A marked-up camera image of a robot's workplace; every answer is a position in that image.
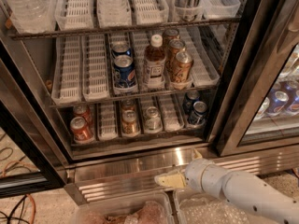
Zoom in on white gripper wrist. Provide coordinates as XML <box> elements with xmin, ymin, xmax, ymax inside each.
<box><xmin>154</xmin><ymin>149</ymin><xmax>218</xmax><ymax>193</ymax></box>

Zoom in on silver 7up can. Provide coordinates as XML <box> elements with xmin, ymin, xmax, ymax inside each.
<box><xmin>145</xmin><ymin>106</ymin><xmax>162</xmax><ymax>131</ymax></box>

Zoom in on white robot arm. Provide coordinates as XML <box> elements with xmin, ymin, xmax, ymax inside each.
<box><xmin>154</xmin><ymin>149</ymin><xmax>299</xmax><ymax>224</ymax></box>

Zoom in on blue pepsi can bottom front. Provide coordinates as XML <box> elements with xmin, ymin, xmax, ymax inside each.
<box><xmin>188</xmin><ymin>101</ymin><xmax>207</xmax><ymax>125</ymax></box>

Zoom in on blue pepsi can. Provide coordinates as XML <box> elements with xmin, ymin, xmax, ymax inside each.
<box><xmin>182</xmin><ymin>91</ymin><xmax>200</xmax><ymax>114</ymax></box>
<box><xmin>113</xmin><ymin>55</ymin><xmax>136</xmax><ymax>89</ymax></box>
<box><xmin>188</xmin><ymin>101</ymin><xmax>207</xmax><ymax>125</ymax></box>
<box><xmin>112</xmin><ymin>43</ymin><xmax>132</xmax><ymax>58</ymax></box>

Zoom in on brown soda can front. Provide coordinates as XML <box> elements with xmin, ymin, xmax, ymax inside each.
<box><xmin>121</xmin><ymin>110</ymin><xmax>137</xmax><ymax>134</ymax></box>

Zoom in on brown soda can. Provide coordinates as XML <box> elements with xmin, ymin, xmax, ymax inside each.
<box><xmin>121</xmin><ymin>110</ymin><xmax>137</xmax><ymax>134</ymax></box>
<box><xmin>121</xmin><ymin>99</ymin><xmax>135</xmax><ymax>111</ymax></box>

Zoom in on blue pepsi can bottom rear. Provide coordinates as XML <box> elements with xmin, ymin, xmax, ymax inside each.
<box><xmin>182</xmin><ymin>91</ymin><xmax>200</xmax><ymax>114</ymax></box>

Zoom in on brown soda can rear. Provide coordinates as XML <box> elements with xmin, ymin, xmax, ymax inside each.
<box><xmin>121</xmin><ymin>99</ymin><xmax>135</xmax><ymax>111</ymax></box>

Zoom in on fridge glass door right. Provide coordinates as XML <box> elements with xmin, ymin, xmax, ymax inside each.
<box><xmin>210</xmin><ymin>0</ymin><xmax>298</xmax><ymax>157</ymax></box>

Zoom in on fridge glass door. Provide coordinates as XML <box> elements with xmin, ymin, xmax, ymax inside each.
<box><xmin>210</xmin><ymin>0</ymin><xmax>298</xmax><ymax>157</ymax></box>
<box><xmin>0</xmin><ymin>44</ymin><xmax>64</xmax><ymax>198</ymax></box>

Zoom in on gold can front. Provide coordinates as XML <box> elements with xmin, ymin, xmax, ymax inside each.
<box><xmin>171</xmin><ymin>51</ymin><xmax>193</xmax><ymax>83</ymax></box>

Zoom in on gold can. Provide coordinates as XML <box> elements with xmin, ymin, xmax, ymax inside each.
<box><xmin>171</xmin><ymin>51</ymin><xmax>193</xmax><ymax>83</ymax></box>
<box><xmin>163</xmin><ymin>28</ymin><xmax>180</xmax><ymax>46</ymax></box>
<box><xmin>165</xmin><ymin>39</ymin><xmax>186</xmax><ymax>72</ymax></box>

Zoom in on blue pepsi can middle front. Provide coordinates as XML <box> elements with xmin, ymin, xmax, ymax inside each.
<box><xmin>113</xmin><ymin>55</ymin><xmax>136</xmax><ymax>89</ymax></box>

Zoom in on orange soda can front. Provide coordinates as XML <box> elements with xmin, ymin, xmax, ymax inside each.
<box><xmin>70</xmin><ymin>117</ymin><xmax>93</xmax><ymax>142</ymax></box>

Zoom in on orange soda can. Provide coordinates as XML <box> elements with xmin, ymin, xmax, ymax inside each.
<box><xmin>70</xmin><ymin>117</ymin><xmax>93</xmax><ymax>142</ymax></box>
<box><xmin>73</xmin><ymin>105</ymin><xmax>93</xmax><ymax>124</ymax></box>

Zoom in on blue can behind door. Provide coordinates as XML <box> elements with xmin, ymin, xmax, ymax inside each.
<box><xmin>267</xmin><ymin>91</ymin><xmax>289</xmax><ymax>116</ymax></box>

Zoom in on orange soda can rear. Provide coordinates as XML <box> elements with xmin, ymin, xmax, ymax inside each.
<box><xmin>73</xmin><ymin>105</ymin><xmax>93</xmax><ymax>124</ymax></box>

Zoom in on gold can middle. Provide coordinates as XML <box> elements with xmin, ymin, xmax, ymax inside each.
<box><xmin>165</xmin><ymin>39</ymin><xmax>186</xmax><ymax>72</ymax></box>

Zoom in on gold can rear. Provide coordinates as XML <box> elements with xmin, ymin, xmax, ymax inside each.
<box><xmin>163</xmin><ymin>28</ymin><xmax>180</xmax><ymax>46</ymax></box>

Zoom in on blue pepsi can middle rear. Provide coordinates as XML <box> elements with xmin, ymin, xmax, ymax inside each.
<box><xmin>112</xmin><ymin>43</ymin><xmax>132</xmax><ymax>58</ymax></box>

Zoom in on fridge glass door left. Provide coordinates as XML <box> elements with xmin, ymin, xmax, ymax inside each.
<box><xmin>0</xmin><ymin>44</ymin><xmax>64</xmax><ymax>198</ymax></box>

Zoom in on plaid can top shelf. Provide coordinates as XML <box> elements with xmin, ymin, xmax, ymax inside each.
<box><xmin>173</xmin><ymin>0</ymin><xmax>201</xmax><ymax>21</ymax></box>

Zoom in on clear water bottle top shelf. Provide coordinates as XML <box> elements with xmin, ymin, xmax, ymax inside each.
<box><xmin>6</xmin><ymin>0</ymin><xmax>57</xmax><ymax>34</ymax></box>

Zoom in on clear bin with bubble wrap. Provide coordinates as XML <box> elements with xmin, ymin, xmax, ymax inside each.
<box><xmin>173</xmin><ymin>184</ymin><xmax>269</xmax><ymax>224</ymax></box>

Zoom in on clear bin with pink items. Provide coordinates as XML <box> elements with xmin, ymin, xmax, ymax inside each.
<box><xmin>70</xmin><ymin>191</ymin><xmax>174</xmax><ymax>224</ymax></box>

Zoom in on tea bottle white cap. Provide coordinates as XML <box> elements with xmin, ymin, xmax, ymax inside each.
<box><xmin>143</xmin><ymin>35</ymin><xmax>166</xmax><ymax>87</ymax></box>

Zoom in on black cable on floor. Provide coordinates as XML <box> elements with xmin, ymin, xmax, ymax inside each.
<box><xmin>0</xmin><ymin>194</ymin><xmax>29</xmax><ymax>224</ymax></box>

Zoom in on orange cable on floor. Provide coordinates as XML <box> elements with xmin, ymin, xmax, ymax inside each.
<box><xmin>0</xmin><ymin>161</ymin><xmax>37</xmax><ymax>224</ymax></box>

